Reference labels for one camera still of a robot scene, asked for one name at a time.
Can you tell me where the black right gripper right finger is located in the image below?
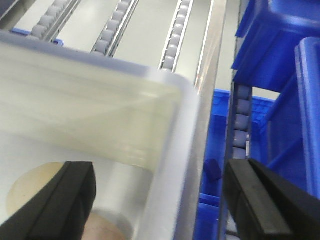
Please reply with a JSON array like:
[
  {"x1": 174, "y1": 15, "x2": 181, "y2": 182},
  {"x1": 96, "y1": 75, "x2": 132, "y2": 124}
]
[{"x1": 223, "y1": 159, "x2": 320, "y2": 240}]

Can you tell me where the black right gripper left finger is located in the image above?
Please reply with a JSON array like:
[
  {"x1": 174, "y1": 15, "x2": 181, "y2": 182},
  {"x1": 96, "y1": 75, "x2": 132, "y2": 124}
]
[{"x1": 0, "y1": 161, "x2": 97, "y2": 240}]

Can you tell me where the pinkish brown ball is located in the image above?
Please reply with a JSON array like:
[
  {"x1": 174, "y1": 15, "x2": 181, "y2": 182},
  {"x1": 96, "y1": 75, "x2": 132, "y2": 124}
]
[{"x1": 81, "y1": 213, "x2": 133, "y2": 240}]

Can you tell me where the white Totelife plastic crate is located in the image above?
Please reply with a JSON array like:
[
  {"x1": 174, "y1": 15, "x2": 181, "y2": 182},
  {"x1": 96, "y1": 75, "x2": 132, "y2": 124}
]
[{"x1": 0, "y1": 31, "x2": 200, "y2": 240}]

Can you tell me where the cream tennis ball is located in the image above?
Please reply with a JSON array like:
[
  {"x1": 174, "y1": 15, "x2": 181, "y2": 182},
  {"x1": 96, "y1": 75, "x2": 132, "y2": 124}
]
[{"x1": 6, "y1": 162, "x2": 64, "y2": 216}]

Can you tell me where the blue bin below shelf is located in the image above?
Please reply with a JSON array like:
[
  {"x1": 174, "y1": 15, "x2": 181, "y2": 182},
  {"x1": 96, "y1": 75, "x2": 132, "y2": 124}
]
[{"x1": 196, "y1": 88, "x2": 283, "y2": 240}]

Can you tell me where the small dark blue block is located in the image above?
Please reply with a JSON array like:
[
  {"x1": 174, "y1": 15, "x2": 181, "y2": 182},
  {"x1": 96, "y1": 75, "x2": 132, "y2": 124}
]
[{"x1": 203, "y1": 158, "x2": 222, "y2": 182}]

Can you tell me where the grey roller track lower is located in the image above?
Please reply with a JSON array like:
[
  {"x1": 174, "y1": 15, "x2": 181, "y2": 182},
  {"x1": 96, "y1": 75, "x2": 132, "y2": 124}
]
[{"x1": 232, "y1": 82, "x2": 252, "y2": 159}]

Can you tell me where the grey roller track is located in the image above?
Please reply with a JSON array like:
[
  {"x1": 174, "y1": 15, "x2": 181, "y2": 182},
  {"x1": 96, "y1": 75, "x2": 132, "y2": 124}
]
[
  {"x1": 232, "y1": 82, "x2": 252, "y2": 159},
  {"x1": 26, "y1": 0, "x2": 81, "y2": 43},
  {"x1": 90, "y1": 0, "x2": 139, "y2": 58},
  {"x1": 158, "y1": 0, "x2": 194, "y2": 73}
]

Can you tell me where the blue bin upper right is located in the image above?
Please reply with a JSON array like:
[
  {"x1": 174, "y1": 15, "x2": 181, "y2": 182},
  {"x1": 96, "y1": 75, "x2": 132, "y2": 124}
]
[{"x1": 232, "y1": 0, "x2": 320, "y2": 93}]

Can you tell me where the grey roller track middle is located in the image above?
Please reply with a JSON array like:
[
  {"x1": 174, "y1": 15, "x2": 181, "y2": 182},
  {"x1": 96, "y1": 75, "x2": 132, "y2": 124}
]
[{"x1": 90, "y1": 0, "x2": 139, "y2": 58}]

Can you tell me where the grey roller track left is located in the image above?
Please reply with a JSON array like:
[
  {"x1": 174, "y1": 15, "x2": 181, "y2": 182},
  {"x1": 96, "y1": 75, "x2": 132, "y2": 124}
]
[{"x1": 26, "y1": 0, "x2": 81, "y2": 43}]

